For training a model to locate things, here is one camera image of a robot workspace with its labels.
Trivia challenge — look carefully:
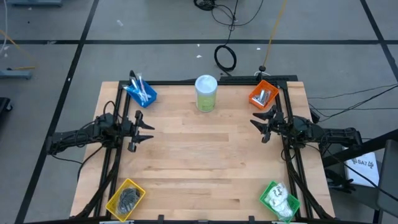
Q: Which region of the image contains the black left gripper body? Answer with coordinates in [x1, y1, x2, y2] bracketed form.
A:
[119, 110, 144, 153]

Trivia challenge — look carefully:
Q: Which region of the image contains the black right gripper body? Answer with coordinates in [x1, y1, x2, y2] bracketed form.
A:
[262, 105, 294, 144]

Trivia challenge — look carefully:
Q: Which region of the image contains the red white toothbrush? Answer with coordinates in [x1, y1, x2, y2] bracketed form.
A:
[138, 73, 147, 99]

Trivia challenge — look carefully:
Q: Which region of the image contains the black knob stand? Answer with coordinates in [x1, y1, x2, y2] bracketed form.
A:
[254, 65, 272, 77]

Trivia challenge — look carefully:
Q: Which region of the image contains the thick black floor cable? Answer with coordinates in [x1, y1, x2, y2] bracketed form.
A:
[310, 83, 398, 123]

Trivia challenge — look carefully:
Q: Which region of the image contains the green disinfecting wipes canister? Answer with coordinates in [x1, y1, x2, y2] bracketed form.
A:
[194, 74, 218, 113]

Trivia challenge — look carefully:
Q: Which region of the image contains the white printed box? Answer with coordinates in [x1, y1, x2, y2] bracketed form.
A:
[343, 146, 381, 188]

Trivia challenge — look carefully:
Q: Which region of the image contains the black aluminium table frame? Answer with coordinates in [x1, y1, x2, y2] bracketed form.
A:
[73, 70, 335, 224]

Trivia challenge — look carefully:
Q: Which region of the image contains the black hanging cable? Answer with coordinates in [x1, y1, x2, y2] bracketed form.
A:
[193, 0, 265, 46]

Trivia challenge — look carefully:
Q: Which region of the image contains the black floor object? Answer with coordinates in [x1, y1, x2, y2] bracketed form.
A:
[0, 96, 13, 114]

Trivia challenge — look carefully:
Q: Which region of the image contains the silver grey toothbrush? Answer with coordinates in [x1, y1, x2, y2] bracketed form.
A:
[136, 90, 153, 103]

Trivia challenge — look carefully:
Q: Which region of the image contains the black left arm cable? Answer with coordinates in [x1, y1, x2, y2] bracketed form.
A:
[51, 100, 122, 183]

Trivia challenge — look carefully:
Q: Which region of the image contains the yellow plastic basket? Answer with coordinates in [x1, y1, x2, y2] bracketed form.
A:
[105, 178, 147, 223]

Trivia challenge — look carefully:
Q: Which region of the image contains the blue plastic basket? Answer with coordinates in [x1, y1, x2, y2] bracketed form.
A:
[124, 78, 159, 108]

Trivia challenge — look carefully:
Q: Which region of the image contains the orange plastic basket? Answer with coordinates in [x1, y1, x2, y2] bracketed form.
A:
[248, 79, 280, 110]

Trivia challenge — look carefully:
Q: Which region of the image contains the black diagonal beam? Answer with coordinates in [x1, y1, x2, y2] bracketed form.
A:
[322, 129, 398, 169]

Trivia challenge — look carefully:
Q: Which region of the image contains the thin black floor cable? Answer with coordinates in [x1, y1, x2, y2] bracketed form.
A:
[313, 107, 398, 111]

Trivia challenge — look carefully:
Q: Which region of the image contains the cotton balls plastic bag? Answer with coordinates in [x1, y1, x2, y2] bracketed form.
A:
[271, 195, 290, 210]
[276, 203, 295, 220]

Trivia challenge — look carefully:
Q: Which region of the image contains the teal white toothbrush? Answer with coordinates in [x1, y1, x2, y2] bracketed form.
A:
[123, 85, 144, 96]

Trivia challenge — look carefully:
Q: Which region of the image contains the black round pad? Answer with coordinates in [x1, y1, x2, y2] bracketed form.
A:
[119, 186, 141, 206]
[115, 197, 134, 216]

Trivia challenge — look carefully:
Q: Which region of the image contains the white pouch with black writing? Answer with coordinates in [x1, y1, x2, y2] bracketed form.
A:
[267, 182, 289, 205]

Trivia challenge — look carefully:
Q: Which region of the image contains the coiled black floor cable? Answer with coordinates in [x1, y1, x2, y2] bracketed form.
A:
[213, 44, 238, 73]

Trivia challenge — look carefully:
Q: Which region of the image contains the yellow cable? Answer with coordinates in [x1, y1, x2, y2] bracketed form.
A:
[263, 0, 289, 68]

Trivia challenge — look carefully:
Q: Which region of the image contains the blue white toothbrush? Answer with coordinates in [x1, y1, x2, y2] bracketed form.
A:
[130, 77, 141, 94]

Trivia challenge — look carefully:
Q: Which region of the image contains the green plastic basket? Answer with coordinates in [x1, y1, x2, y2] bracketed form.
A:
[259, 180, 302, 223]

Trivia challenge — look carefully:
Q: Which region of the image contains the grey floor plate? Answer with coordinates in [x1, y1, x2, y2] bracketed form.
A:
[6, 0, 63, 7]
[0, 69, 32, 80]

